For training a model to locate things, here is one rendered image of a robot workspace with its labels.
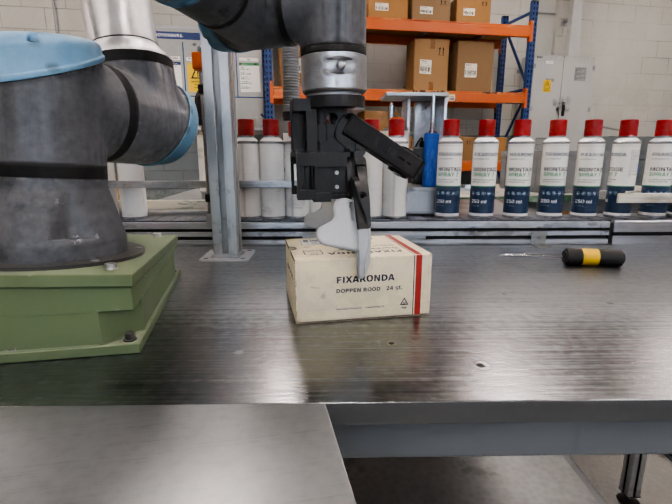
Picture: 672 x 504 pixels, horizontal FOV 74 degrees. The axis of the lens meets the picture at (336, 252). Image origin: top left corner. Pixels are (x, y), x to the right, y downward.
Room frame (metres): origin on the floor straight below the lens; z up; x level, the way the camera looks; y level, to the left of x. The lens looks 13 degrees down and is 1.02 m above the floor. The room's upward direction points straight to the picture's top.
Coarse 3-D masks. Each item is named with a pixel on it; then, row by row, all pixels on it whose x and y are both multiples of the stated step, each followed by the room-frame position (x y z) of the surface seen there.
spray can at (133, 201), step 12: (120, 168) 0.93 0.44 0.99; (132, 168) 0.94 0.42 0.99; (120, 180) 0.94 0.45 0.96; (132, 180) 0.93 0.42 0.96; (144, 180) 0.96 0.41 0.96; (120, 192) 0.94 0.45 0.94; (132, 192) 0.93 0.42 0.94; (144, 192) 0.96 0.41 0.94; (132, 204) 0.93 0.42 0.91; (144, 204) 0.95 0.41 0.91; (132, 216) 0.93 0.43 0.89; (144, 216) 0.95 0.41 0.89
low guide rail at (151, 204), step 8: (152, 200) 0.99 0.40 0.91; (160, 200) 0.99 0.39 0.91; (168, 200) 0.99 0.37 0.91; (176, 200) 0.99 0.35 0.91; (184, 200) 0.99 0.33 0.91; (192, 200) 0.99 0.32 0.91; (200, 200) 0.99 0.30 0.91; (120, 208) 0.99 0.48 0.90; (152, 208) 0.99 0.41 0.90; (160, 208) 0.99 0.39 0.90; (168, 208) 0.99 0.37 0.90; (176, 208) 0.99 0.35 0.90; (184, 208) 0.99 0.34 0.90; (192, 208) 0.99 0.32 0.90; (200, 208) 0.99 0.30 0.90
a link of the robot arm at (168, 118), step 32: (96, 0) 0.60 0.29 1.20; (128, 0) 0.62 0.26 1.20; (96, 32) 0.60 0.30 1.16; (128, 32) 0.61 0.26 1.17; (128, 64) 0.58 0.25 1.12; (160, 64) 0.61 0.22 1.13; (160, 96) 0.60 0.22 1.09; (160, 128) 0.59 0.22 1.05; (192, 128) 0.65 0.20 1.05; (128, 160) 0.58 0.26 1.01; (160, 160) 0.63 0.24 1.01
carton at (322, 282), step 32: (288, 256) 0.56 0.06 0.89; (320, 256) 0.49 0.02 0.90; (352, 256) 0.49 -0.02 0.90; (384, 256) 0.50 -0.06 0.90; (416, 256) 0.50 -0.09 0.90; (288, 288) 0.57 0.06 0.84; (320, 288) 0.48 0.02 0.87; (352, 288) 0.49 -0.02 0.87; (384, 288) 0.50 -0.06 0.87; (416, 288) 0.50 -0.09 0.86; (320, 320) 0.48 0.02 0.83
